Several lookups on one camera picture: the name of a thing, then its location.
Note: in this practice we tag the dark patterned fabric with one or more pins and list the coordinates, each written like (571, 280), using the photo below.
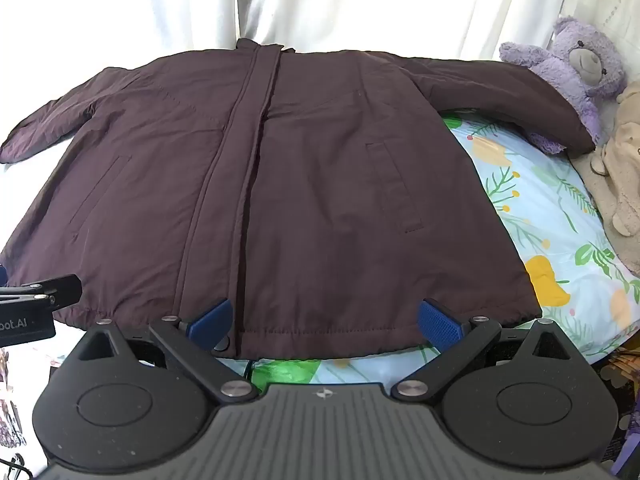
(622, 380)

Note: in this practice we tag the beige plush toy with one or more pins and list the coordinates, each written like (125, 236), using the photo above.
(617, 170)

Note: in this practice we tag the purple teddy bear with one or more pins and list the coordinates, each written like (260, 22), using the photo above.
(575, 67)

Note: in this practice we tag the dark purple jacket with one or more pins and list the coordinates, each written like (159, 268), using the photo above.
(280, 185)

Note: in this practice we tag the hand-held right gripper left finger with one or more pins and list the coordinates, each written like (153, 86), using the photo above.
(212, 319)

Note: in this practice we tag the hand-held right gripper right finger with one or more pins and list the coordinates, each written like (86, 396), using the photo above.
(440, 326)

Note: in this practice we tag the floral bed sheet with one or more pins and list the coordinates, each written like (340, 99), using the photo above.
(540, 220)

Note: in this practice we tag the printed pictures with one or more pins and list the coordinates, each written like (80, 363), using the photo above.
(11, 412)

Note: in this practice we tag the white curtain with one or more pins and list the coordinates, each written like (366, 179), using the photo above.
(300, 0)

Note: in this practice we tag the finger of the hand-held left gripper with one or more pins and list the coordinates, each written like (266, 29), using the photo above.
(55, 291)

